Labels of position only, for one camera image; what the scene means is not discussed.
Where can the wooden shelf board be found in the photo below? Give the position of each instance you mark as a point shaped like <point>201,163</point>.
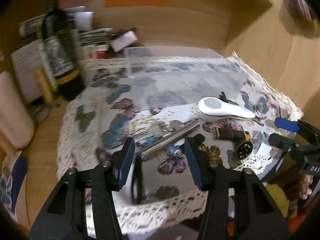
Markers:
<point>243,14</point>

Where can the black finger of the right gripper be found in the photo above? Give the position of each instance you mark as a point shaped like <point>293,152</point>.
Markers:
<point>283,143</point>

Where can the brown hanging object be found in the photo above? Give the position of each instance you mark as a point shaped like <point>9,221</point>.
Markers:
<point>299,19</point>

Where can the butterfly print lace tablecloth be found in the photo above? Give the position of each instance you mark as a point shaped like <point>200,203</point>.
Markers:
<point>99,120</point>

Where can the dark brown gold tube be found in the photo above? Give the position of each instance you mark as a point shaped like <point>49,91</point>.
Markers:
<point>230,134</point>

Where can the yellow rolled tube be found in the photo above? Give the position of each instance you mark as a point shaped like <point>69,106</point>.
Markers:
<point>44,86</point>

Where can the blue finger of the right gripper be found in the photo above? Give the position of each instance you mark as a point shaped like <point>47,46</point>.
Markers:
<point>291,126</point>

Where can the white handheld massager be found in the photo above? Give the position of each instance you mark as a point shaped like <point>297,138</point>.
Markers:
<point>212,109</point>

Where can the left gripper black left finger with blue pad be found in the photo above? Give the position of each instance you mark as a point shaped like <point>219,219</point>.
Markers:
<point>63,216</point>

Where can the white paper sheet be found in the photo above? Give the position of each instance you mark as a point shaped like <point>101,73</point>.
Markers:
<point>25,60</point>

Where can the dark wine bottle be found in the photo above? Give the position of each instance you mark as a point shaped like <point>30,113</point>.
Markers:
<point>59,49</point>

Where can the blue patterned bag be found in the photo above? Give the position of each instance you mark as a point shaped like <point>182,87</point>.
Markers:
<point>13,172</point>

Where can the stack of books and papers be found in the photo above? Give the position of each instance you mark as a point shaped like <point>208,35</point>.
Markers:
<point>78,19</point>

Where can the yellow cloth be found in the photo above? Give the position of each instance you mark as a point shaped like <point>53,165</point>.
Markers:
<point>287,207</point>

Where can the silver metal cylinder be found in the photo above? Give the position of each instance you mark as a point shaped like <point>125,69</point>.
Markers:
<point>153,149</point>

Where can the person's right hand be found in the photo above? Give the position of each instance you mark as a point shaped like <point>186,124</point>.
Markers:
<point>303,190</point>

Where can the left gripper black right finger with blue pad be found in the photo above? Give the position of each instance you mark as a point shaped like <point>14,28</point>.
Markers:
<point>238,204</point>

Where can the clear plastic box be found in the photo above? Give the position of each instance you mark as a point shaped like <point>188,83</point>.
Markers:
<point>164,76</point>

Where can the white purple small box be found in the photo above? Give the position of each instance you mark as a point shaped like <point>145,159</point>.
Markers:
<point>123,41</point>

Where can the white cylindrical container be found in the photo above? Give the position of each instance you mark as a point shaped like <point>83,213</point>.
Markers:
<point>16,123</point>

